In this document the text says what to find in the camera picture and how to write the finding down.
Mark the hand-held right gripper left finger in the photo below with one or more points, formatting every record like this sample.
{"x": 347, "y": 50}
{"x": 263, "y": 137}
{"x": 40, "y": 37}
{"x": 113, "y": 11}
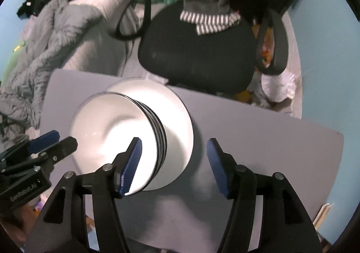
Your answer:
{"x": 130, "y": 170}

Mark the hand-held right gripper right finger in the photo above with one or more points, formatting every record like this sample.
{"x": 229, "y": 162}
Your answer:
{"x": 219, "y": 168}

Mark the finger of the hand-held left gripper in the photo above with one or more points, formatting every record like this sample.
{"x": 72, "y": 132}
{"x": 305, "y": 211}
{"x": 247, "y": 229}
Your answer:
{"x": 63, "y": 147}
{"x": 45, "y": 139}

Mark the white ribbed bowl dark rim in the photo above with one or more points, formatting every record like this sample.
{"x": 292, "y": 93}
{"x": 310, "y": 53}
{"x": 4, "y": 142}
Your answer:
{"x": 98, "y": 129}
{"x": 163, "y": 143}
{"x": 159, "y": 143}

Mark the white plate with dark rim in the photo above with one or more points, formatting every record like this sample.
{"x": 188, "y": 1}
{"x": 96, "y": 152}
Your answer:
{"x": 178, "y": 129}

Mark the person's left hand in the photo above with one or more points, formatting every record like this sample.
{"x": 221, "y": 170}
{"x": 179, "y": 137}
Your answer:
{"x": 15, "y": 222}

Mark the grey quilted comforter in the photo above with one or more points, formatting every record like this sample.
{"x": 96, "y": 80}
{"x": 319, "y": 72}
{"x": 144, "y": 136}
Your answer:
{"x": 42, "y": 53}

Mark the white crumpled cloth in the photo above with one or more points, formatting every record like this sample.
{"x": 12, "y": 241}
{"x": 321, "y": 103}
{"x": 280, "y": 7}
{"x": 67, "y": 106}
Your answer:
{"x": 278, "y": 87}

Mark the light wooden board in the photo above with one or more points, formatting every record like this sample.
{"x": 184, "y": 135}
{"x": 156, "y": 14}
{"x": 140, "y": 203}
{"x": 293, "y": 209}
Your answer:
{"x": 323, "y": 216}

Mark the black office chair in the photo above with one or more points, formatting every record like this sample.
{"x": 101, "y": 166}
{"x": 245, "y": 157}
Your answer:
{"x": 197, "y": 53}

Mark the orange floor clutter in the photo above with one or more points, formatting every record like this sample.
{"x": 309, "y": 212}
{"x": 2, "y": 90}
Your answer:
{"x": 267, "y": 50}

